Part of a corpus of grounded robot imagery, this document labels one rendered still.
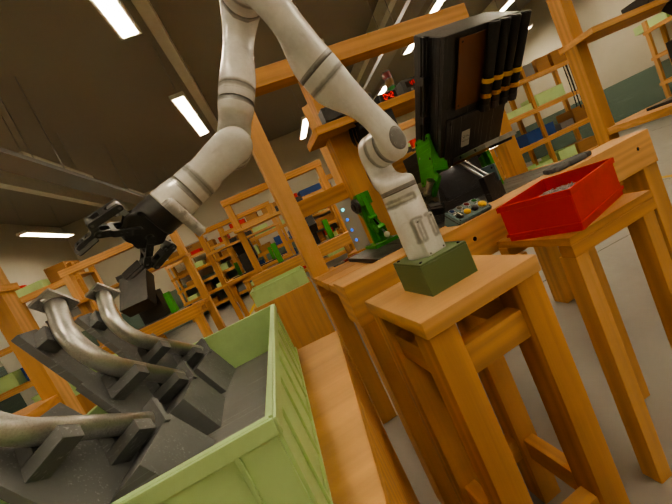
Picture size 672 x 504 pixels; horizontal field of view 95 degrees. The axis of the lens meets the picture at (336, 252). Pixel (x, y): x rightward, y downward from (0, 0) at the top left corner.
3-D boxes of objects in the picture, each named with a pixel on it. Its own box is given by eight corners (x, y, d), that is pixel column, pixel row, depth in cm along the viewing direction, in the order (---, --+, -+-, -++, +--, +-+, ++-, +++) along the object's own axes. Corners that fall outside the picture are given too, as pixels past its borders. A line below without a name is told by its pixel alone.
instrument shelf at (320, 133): (466, 78, 166) (463, 70, 166) (318, 135, 146) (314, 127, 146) (439, 100, 191) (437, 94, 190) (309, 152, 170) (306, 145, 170)
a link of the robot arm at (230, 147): (200, 199, 54) (203, 205, 63) (262, 143, 58) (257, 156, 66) (168, 169, 53) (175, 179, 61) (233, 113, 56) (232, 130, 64)
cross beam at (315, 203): (488, 134, 194) (482, 121, 193) (302, 218, 165) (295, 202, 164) (482, 137, 199) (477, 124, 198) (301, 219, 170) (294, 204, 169)
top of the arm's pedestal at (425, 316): (542, 269, 69) (536, 253, 68) (428, 341, 61) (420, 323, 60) (452, 266, 100) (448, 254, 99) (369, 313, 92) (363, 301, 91)
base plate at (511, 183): (583, 158, 141) (581, 154, 141) (381, 264, 116) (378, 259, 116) (510, 180, 182) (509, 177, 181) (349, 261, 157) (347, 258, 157)
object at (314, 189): (357, 254, 835) (322, 178, 814) (254, 304, 795) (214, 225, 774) (353, 253, 888) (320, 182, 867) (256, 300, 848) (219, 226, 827)
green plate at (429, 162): (452, 179, 134) (444, 131, 134) (435, 182, 133) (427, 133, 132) (437, 185, 146) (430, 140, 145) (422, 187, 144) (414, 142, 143)
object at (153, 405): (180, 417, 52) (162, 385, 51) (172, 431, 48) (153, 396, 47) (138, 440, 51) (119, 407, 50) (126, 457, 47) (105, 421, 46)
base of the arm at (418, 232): (450, 243, 77) (424, 179, 75) (424, 259, 73) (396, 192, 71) (425, 246, 85) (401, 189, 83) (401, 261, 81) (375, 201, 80)
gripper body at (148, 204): (177, 212, 63) (140, 245, 61) (144, 183, 56) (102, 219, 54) (193, 227, 59) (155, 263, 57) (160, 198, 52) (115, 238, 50)
